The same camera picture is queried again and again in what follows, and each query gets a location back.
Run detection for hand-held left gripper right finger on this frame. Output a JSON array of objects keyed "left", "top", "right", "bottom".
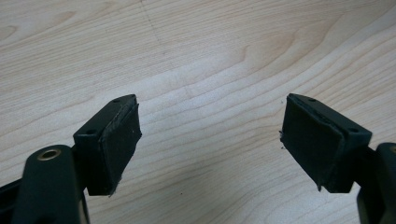
[{"left": 279, "top": 92, "right": 396, "bottom": 224}]

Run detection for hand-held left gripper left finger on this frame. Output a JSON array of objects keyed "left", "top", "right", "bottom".
[{"left": 11, "top": 93, "right": 143, "bottom": 224}]

